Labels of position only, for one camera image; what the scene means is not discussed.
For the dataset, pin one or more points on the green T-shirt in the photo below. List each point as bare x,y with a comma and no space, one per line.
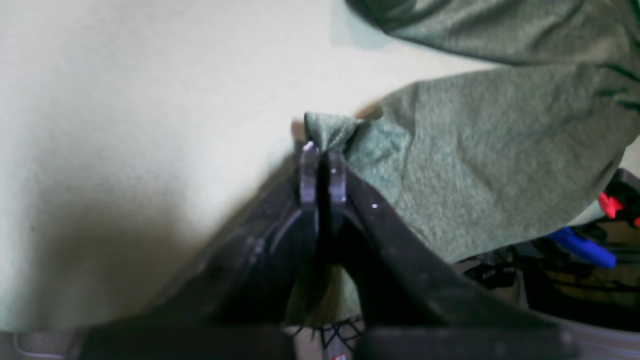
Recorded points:
486,159

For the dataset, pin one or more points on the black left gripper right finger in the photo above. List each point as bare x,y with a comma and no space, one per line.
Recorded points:
400,282

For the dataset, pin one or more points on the light green table cloth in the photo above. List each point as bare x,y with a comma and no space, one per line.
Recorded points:
134,132

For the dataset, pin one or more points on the blue orange clamp on cloth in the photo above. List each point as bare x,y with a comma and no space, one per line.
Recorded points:
620,203

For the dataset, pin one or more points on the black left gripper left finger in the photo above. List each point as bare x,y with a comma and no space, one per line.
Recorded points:
247,276

